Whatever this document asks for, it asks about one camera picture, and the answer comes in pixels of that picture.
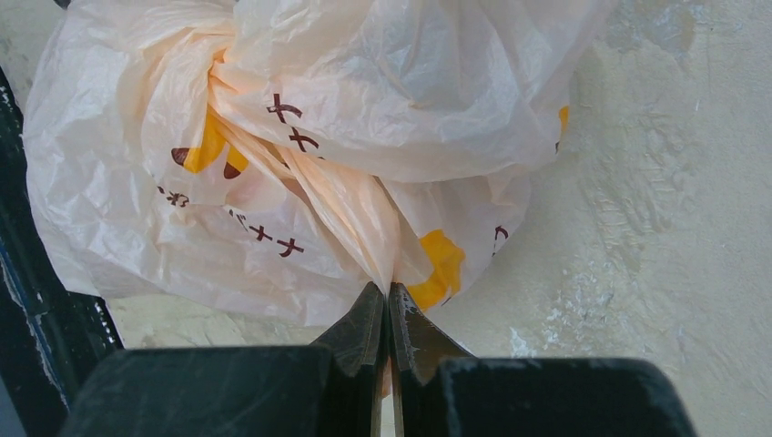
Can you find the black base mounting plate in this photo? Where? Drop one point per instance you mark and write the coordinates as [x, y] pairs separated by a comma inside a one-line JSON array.
[[51, 339]]

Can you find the translucent orange plastic bag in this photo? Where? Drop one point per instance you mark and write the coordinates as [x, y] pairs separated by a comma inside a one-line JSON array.
[[274, 157]]

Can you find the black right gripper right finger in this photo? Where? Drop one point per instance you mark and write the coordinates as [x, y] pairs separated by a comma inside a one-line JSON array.
[[441, 389]]

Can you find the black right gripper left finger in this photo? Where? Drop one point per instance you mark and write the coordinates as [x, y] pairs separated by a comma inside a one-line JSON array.
[[329, 387]]

